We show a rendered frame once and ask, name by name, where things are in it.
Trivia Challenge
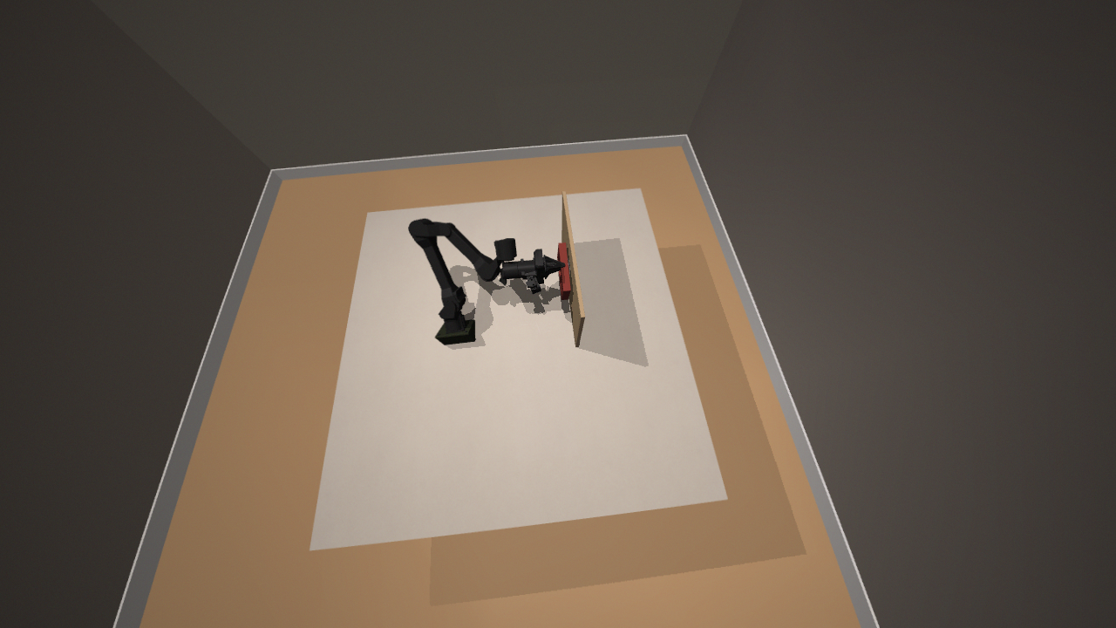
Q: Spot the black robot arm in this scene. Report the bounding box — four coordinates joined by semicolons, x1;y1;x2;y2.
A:
408;219;541;334

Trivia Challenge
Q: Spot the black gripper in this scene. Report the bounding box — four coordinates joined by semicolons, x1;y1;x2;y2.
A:
518;249;565;284

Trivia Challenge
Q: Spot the tan wall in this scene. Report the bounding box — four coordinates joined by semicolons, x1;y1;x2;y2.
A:
561;191;585;347

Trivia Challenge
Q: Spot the red picture frame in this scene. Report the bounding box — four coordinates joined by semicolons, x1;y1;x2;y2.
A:
557;242;571;300

